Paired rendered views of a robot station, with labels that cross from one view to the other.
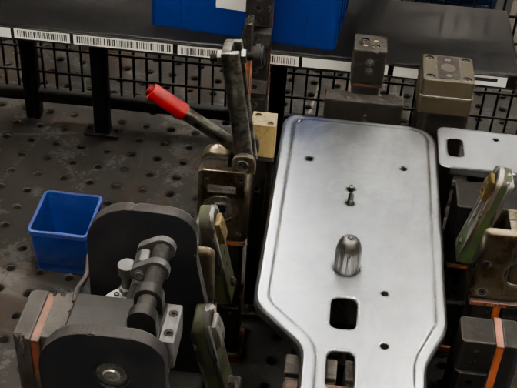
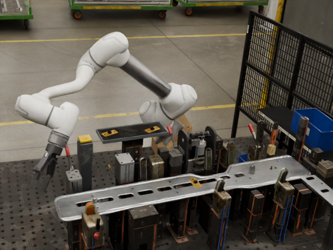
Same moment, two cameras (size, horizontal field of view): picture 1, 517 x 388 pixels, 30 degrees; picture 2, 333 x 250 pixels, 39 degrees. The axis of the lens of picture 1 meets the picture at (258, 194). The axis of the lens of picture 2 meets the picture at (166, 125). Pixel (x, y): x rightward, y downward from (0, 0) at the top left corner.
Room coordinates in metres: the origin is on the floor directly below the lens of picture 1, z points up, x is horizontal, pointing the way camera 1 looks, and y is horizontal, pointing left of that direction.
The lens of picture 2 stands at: (-0.62, -1.79, 2.36)
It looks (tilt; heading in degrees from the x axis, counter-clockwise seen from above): 27 degrees down; 61
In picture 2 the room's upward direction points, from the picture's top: 5 degrees clockwise
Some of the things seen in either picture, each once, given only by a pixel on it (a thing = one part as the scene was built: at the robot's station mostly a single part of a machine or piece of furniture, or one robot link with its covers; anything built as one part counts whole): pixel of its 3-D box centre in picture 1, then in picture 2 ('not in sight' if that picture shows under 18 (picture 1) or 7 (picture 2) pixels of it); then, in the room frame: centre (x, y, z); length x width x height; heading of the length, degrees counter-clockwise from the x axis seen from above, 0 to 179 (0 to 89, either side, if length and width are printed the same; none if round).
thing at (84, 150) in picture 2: not in sight; (85, 176); (0.06, 0.28, 0.92); 0.08 x 0.08 x 0.44; 86
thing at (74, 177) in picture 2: not in sight; (74, 204); (-0.05, 0.12, 0.88); 0.11 x 0.10 x 0.36; 86
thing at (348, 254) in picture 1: (348, 256); (251, 169); (0.87, -0.11, 1.02); 0.03 x 0.03 x 0.07
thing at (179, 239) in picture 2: not in sight; (178, 210); (0.45, -0.08, 0.84); 0.17 x 0.06 x 0.29; 86
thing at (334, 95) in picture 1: (353, 175); (305, 184); (1.26, -0.15, 0.85); 0.12 x 0.03 x 0.30; 86
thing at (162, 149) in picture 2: not in sight; (161, 179); (0.45, 0.13, 0.90); 0.05 x 0.05 x 0.40; 86
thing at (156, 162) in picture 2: not in sight; (153, 189); (0.38, 0.08, 0.89); 0.13 x 0.11 x 0.38; 86
